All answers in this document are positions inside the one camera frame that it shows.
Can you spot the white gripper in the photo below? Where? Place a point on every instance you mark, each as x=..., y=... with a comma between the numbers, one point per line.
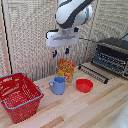
x=61, y=38

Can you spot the metal oven tray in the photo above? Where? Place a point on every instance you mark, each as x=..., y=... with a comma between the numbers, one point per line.
x=108, y=61

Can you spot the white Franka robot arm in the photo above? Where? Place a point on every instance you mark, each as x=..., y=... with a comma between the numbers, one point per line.
x=71, y=11

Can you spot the black oven door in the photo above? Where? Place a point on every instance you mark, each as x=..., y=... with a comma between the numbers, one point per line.
x=94, y=74

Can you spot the black toaster oven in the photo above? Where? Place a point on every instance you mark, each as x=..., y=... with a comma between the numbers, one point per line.
x=115, y=46

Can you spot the red yellow cereal box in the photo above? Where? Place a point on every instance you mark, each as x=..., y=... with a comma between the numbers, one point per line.
x=65, y=69

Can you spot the blue mug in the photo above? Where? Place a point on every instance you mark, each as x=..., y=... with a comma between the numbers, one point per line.
x=59, y=86

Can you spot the beige woven folding screen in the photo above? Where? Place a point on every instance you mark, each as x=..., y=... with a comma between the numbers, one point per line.
x=26, y=36

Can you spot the red bowl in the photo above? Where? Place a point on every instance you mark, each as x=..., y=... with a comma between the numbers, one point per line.
x=84, y=85

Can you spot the red plastic shopping basket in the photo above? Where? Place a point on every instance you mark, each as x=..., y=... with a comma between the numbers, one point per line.
x=20, y=96

